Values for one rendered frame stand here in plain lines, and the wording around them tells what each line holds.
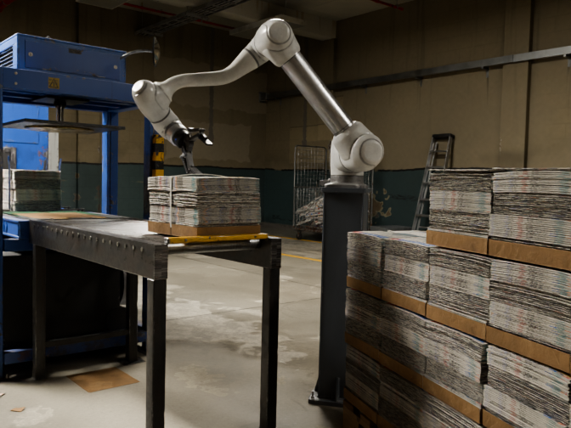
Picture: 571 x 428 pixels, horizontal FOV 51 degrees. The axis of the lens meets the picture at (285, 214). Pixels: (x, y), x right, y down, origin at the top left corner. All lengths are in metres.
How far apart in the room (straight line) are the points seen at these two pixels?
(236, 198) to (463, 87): 8.09
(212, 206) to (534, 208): 1.13
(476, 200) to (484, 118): 8.09
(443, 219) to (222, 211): 0.82
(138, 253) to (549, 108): 7.80
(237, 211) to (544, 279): 1.15
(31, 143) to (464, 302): 4.55
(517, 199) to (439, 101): 8.75
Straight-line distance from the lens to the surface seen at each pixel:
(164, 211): 2.35
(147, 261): 2.08
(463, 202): 1.77
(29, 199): 4.04
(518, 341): 1.61
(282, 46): 2.48
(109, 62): 3.60
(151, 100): 2.48
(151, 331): 2.10
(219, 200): 2.18
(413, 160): 10.51
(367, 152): 2.50
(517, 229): 1.59
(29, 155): 5.69
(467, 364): 1.78
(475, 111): 9.90
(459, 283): 1.79
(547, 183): 1.53
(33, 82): 3.32
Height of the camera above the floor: 1.02
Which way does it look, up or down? 3 degrees down
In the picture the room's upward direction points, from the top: 1 degrees clockwise
